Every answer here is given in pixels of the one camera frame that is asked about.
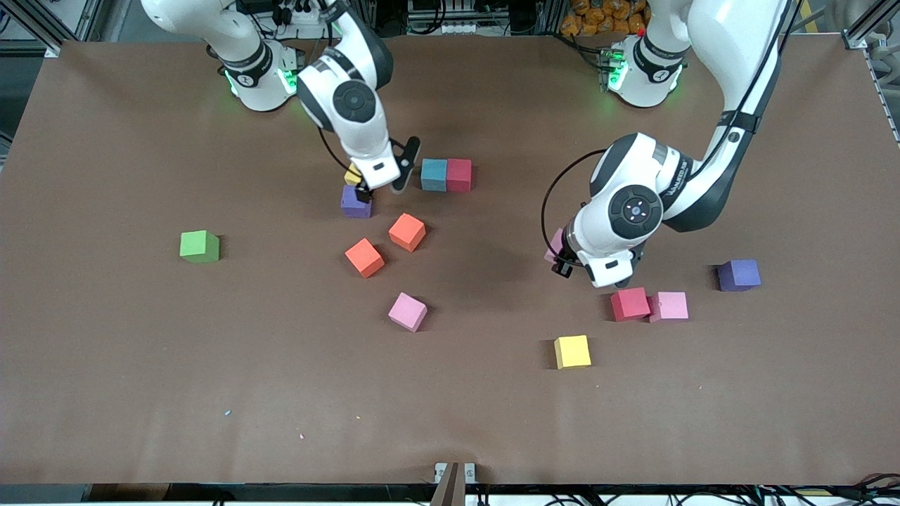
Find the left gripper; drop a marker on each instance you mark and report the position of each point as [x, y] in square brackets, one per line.
[564, 267]

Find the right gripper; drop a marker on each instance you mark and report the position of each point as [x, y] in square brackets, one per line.
[363, 194]

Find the purple foam cube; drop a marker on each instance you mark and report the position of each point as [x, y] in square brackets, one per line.
[354, 207]
[739, 275]

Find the pink foam cube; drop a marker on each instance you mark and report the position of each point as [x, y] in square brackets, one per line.
[554, 246]
[408, 312]
[669, 306]

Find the orange foam cube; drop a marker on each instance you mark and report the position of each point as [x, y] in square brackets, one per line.
[365, 257]
[408, 232]

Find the teal foam cube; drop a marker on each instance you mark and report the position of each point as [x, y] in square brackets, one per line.
[434, 174]

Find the yellow foam cube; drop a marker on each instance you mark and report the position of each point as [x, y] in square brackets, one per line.
[572, 351]
[351, 174]

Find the red foam cube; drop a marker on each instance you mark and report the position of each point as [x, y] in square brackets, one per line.
[630, 303]
[459, 174]

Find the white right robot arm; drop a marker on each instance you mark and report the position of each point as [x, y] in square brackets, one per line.
[211, 28]

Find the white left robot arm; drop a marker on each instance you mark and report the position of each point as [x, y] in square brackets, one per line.
[731, 42]

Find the green foam cube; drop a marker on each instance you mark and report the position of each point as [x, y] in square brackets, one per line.
[200, 247]

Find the white power strip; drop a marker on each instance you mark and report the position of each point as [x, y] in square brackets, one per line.
[464, 28]
[309, 17]

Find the orange bundle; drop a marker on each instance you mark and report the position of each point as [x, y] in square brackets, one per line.
[598, 17]

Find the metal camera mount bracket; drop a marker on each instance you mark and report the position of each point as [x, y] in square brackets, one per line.
[453, 478]

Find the aluminium frame post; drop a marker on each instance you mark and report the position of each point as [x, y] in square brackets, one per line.
[42, 24]
[868, 28]

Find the aluminium table edge rail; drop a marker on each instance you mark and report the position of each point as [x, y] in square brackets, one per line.
[882, 91]

